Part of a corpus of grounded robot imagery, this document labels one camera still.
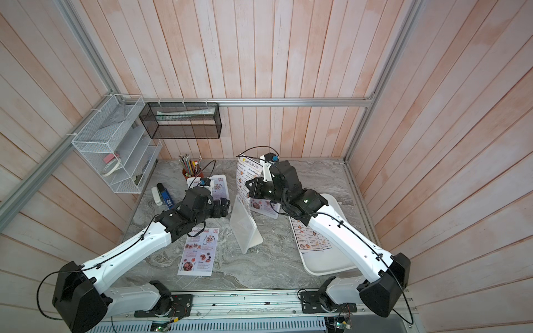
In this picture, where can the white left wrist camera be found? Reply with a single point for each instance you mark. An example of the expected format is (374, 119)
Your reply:
(205, 182)

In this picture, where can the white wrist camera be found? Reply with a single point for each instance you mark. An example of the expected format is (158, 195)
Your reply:
(268, 160)
(205, 182)

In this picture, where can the blue stapler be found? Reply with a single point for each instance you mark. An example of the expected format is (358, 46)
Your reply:
(165, 196)

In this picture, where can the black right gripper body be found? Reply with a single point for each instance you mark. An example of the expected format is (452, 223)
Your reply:
(264, 191)

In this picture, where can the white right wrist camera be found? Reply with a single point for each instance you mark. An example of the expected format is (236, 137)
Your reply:
(268, 160)

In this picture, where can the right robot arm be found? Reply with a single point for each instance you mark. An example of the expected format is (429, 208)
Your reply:
(385, 275)

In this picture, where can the white menu holder back left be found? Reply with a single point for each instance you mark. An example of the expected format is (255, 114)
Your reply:
(217, 185)

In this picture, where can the white plastic tray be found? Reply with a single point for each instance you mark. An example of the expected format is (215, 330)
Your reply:
(326, 263)

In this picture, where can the black mesh basket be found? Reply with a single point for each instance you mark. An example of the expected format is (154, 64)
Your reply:
(182, 120)

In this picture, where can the red special menu sheet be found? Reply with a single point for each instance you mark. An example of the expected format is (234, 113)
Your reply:
(199, 253)

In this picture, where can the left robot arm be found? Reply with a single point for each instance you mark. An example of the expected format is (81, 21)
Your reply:
(84, 295)

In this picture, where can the coloured pencils bundle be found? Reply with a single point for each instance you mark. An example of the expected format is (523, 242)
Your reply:
(190, 164)

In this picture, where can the white menu holder back right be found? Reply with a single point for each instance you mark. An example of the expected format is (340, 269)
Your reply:
(265, 207)

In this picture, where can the white tape roll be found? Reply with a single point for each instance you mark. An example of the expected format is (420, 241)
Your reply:
(111, 167)

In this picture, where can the dim sum menu sheet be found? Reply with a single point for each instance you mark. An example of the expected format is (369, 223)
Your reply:
(247, 169)

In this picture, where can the red pencil cup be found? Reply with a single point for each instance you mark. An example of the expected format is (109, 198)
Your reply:
(186, 175)

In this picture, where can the dim sum menu in tray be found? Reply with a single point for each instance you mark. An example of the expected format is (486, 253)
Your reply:
(308, 239)

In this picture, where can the white wire shelf rack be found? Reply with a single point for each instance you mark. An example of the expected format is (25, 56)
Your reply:
(114, 131)

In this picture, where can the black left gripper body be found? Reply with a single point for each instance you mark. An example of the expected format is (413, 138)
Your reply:
(216, 211)

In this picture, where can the white menu holder front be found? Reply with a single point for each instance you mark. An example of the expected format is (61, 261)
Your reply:
(244, 227)

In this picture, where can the white eraser block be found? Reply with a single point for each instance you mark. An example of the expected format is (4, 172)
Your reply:
(156, 196)

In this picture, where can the white menu holder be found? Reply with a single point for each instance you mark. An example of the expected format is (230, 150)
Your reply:
(217, 185)
(265, 207)
(244, 227)

